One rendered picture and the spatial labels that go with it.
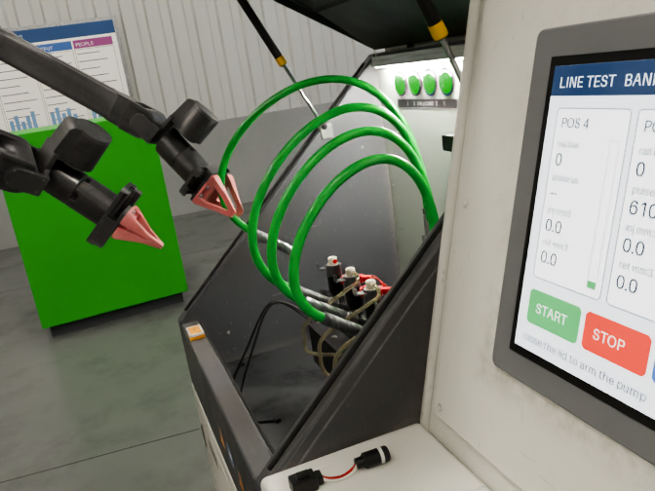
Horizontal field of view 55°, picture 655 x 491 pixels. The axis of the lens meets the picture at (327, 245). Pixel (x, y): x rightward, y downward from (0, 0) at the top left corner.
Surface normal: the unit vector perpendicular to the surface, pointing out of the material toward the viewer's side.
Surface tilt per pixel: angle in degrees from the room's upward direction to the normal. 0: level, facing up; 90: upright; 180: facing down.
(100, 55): 90
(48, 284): 90
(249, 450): 0
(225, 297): 90
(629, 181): 76
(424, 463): 0
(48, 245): 90
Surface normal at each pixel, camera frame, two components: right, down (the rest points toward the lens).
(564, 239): -0.93, 0.00
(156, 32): 0.27, 0.23
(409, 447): -0.14, -0.95
